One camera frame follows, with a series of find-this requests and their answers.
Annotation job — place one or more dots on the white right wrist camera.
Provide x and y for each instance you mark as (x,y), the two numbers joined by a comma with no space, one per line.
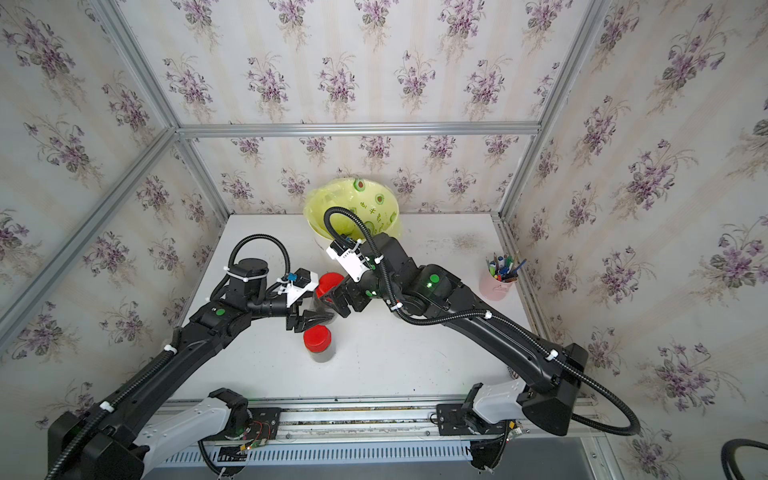
(350,259)

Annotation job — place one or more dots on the pens in cup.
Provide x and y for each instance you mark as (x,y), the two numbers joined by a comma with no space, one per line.
(505,268)

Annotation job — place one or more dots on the green avocado print bag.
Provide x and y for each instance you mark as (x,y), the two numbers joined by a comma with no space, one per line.
(375,204)

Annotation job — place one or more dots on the left red lid jar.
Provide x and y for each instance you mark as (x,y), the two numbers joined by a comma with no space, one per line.
(318,341)

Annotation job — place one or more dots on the glass tea jar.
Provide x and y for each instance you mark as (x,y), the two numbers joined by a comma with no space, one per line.
(321,306)

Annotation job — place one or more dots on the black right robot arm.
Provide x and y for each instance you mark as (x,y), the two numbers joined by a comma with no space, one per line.
(549,376)

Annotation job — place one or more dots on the pink pen holder cup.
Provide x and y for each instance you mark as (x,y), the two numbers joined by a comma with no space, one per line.
(493,289)

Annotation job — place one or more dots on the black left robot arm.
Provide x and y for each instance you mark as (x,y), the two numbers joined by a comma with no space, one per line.
(112,438)

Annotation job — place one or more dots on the red jar lid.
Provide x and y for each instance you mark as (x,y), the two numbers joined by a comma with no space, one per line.
(328,282)

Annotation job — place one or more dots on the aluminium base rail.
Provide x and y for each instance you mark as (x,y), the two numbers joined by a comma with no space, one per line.
(355,431)

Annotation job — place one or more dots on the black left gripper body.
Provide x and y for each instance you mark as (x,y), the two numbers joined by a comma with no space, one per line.
(293,317)

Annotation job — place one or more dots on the aluminium frame bars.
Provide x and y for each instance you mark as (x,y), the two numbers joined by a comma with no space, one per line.
(179,135)

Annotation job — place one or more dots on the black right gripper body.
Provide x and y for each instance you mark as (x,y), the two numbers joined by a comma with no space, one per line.
(360,295)

